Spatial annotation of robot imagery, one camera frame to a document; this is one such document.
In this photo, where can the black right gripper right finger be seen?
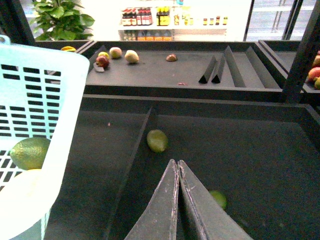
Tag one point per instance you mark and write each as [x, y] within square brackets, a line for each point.
[207, 220]

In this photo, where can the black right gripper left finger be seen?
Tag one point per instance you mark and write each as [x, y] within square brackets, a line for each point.
[160, 217]

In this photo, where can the light blue plastic basket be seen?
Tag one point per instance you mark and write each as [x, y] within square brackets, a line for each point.
[41, 91]

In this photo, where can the red green mango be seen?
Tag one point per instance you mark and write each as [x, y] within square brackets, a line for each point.
[313, 73]

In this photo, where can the black display tray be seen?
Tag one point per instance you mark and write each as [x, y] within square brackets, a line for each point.
[265, 158]
[248, 74]

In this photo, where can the black triangular divider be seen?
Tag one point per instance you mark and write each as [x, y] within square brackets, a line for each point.
[218, 70]
[208, 72]

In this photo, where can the black rear display tray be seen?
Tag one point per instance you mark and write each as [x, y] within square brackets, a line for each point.
[248, 74]

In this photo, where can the brown halved fruit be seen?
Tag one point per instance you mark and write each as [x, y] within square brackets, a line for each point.
[171, 58]

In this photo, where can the pale yellow fruit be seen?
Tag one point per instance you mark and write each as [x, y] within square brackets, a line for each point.
[131, 57]

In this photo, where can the pale green fruit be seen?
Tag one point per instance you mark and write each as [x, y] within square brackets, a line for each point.
[115, 52]

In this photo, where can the yellow starfruit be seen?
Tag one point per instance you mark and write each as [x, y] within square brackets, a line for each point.
[68, 49]

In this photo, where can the white bottle shelf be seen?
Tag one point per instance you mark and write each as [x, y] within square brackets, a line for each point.
[171, 23]

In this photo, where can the green potted plant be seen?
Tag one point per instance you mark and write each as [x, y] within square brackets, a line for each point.
[61, 20]

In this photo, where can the black shelf post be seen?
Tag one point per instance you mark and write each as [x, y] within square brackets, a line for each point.
[306, 52]

